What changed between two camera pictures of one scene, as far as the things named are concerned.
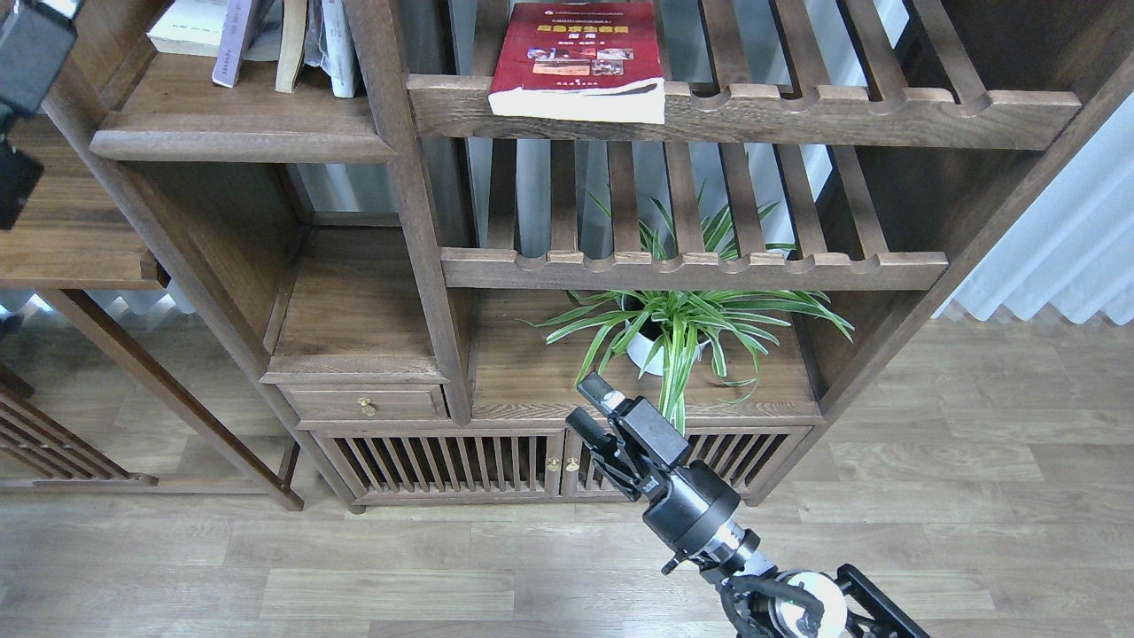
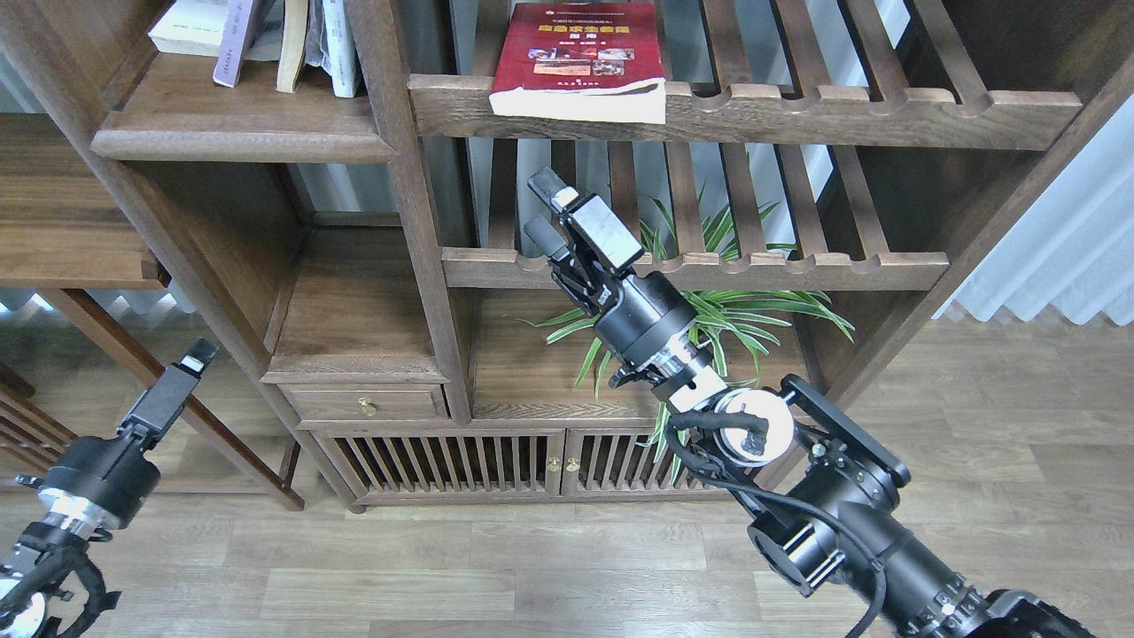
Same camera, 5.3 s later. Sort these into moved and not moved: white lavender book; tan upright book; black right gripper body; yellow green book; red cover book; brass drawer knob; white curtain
Moved: black right gripper body
Not moved: white curtain; tan upright book; yellow green book; white lavender book; red cover book; brass drawer knob
